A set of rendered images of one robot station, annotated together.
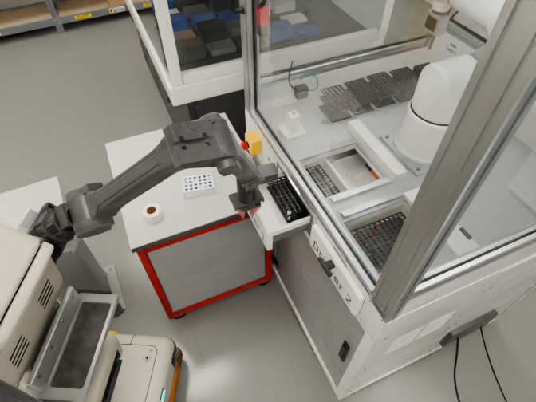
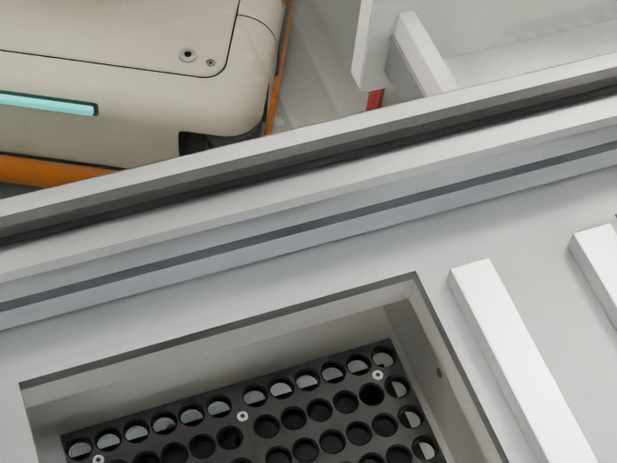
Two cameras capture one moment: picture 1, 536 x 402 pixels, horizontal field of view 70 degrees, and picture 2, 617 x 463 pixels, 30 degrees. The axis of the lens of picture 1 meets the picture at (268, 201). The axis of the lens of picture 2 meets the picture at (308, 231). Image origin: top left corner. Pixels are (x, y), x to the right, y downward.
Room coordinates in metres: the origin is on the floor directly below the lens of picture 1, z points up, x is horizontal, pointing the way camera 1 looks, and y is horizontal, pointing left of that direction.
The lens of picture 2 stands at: (0.67, -0.56, 1.43)
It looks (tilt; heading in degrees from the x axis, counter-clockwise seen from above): 55 degrees down; 87
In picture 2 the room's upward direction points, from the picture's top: 7 degrees clockwise
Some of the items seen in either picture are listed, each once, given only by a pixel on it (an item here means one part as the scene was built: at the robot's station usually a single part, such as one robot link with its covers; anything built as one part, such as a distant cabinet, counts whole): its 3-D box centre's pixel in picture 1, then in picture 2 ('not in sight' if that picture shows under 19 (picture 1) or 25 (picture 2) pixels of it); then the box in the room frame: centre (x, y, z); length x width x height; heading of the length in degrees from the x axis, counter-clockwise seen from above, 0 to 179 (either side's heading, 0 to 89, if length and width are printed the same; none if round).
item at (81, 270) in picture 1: (64, 261); not in sight; (0.93, 0.95, 0.38); 0.30 x 0.30 x 0.76; 27
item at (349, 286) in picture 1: (334, 267); not in sight; (0.61, -0.21, 0.87); 0.29 x 0.02 x 0.11; 24
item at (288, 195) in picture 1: (304, 194); not in sight; (0.92, -0.13, 0.87); 0.22 x 0.18 x 0.06; 114
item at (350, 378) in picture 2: not in sight; (236, 402); (0.65, -0.30, 0.90); 0.18 x 0.02 x 0.01; 24
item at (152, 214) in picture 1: (152, 213); not in sight; (0.90, 0.44, 0.78); 0.07 x 0.07 x 0.04
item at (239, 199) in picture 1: (246, 193); not in sight; (0.80, 0.07, 1.01); 0.10 x 0.07 x 0.07; 114
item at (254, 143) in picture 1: (252, 143); not in sight; (1.20, 0.06, 0.88); 0.07 x 0.05 x 0.07; 24
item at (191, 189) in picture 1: (198, 185); not in sight; (1.05, 0.28, 0.78); 0.12 x 0.08 x 0.04; 102
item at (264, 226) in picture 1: (254, 210); not in sight; (0.84, 0.05, 0.87); 0.29 x 0.02 x 0.11; 24
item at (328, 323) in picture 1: (380, 238); not in sight; (1.05, -0.54, 0.40); 1.03 x 0.95 x 0.80; 24
